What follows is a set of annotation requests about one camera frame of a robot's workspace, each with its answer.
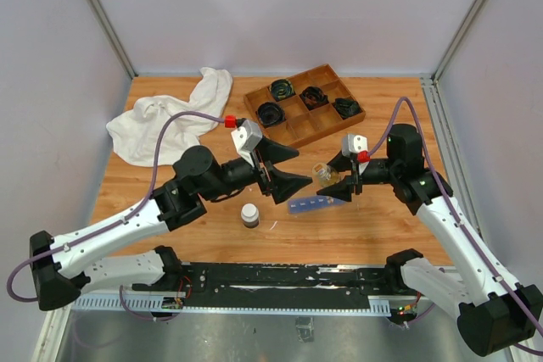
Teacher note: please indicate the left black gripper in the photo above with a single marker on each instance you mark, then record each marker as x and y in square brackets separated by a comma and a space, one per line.
[282, 183]

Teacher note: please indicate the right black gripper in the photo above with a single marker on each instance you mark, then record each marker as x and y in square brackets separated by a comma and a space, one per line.
[344, 188]

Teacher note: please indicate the clear jar of pills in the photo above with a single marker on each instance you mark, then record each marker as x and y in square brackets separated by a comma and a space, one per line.
[334, 178]

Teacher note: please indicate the blue weekly pill organizer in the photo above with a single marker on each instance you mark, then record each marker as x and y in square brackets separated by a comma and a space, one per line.
[313, 203]

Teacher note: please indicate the gold jar lid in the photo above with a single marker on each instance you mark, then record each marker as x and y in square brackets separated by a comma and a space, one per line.
[321, 170]

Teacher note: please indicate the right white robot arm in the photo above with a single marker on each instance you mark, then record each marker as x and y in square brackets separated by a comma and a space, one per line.
[492, 309]

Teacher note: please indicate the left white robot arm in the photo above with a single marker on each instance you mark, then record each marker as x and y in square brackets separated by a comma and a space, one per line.
[66, 266]

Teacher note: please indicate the white cap dark bottle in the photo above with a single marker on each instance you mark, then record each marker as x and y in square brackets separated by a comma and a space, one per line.
[250, 215]

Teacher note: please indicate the rolled belt right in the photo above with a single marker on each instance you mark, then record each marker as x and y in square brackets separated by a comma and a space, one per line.
[346, 107]

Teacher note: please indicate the wooden compartment tray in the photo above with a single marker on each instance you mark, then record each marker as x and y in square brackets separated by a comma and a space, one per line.
[303, 126]

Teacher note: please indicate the rolled belt back left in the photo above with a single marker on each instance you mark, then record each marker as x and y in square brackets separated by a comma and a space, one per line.
[281, 89]

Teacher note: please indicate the rolled belt middle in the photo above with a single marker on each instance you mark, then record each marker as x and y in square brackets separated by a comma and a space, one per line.
[313, 97]

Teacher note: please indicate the white crumpled cloth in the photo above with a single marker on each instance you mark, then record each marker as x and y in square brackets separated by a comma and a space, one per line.
[174, 124]

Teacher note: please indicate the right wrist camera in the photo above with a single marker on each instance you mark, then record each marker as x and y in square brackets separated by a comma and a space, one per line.
[353, 144]

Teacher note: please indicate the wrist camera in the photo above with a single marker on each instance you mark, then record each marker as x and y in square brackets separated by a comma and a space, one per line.
[353, 144]
[246, 137]

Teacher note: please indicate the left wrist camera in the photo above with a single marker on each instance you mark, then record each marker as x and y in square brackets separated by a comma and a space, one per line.
[246, 137]

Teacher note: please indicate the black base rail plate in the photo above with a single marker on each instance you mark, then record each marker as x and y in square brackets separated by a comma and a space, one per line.
[276, 286]

